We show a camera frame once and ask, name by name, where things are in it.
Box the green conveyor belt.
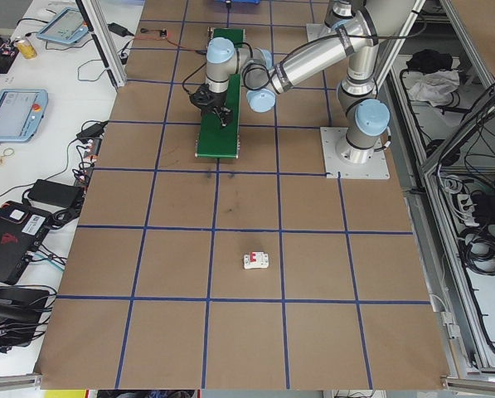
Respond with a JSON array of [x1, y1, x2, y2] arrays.
[[194, 26, 249, 161]]

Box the power strip with orange plugs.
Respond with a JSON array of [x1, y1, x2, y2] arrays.
[[71, 136, 104, 186]]

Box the blue framed teach pendant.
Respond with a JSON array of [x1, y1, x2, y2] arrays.
[[35, 7, 92, 46], [0, 87, 50, 144]]

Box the large black power brick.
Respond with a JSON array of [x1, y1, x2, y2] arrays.
[[26, 178, 85, 207]]

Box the yellow drink can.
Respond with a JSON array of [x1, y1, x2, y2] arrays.
[[13, 36, 38, 60]]

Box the black box with white label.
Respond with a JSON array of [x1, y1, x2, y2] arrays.
[[0, 200, 53, 254]]

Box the white cloth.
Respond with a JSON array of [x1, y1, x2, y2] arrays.
[[408, 69, 463, 107]]

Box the black cloth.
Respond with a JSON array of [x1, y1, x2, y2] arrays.
[[405, 48, 455, 72]]

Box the white power strip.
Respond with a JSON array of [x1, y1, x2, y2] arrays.
[[453, 193, 479, 227]]

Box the black adapter block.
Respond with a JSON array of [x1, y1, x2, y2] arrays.
[[472, 191, 495, 220]]

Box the aluminium bar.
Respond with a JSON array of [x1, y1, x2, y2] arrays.
[[439, 374, 495, 396], [0, 371, 45, 393]]

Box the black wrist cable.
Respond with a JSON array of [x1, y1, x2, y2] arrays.
[[182, 61, 210, 97]]

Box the red wire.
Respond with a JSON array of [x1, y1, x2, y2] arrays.
[[133, 35, 210, 56]]

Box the small black switch module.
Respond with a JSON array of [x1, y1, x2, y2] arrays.
[[138, 26, 170, 39]]

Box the aluminium extrusion post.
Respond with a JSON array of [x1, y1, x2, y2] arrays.
[[75, 0, 128, 89]]

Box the white circuit breaker red switch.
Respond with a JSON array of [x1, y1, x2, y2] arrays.
[[241, 250, 271, 271]]

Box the V-shaped metal bar frame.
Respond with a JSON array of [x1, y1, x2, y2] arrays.
[[379, 0, 495, 376]]

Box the coiled black cables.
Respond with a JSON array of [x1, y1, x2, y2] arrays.
[[457, 221, 495, 275]]

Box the grey metal bracket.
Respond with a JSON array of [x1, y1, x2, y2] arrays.
[[439, 310, 460, 340]]

